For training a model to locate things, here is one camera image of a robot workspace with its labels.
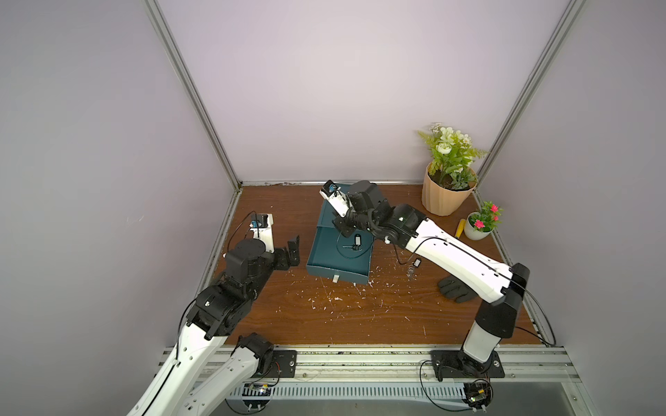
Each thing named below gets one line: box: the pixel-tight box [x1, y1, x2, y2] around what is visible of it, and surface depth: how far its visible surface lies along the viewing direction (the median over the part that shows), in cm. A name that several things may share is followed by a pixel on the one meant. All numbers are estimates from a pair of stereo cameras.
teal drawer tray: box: [306, 226, 375, 286], surface depth 74 cm
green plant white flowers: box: [417, 122, 490, 190], surface depth 94 cm
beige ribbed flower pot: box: [421, 162, 478, 217], surface depth 102 cm
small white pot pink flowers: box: [463, 201, 504, 241], surface depth 94 cm
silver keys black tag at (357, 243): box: [342, 234, 362, 252], surface depth 83 cm
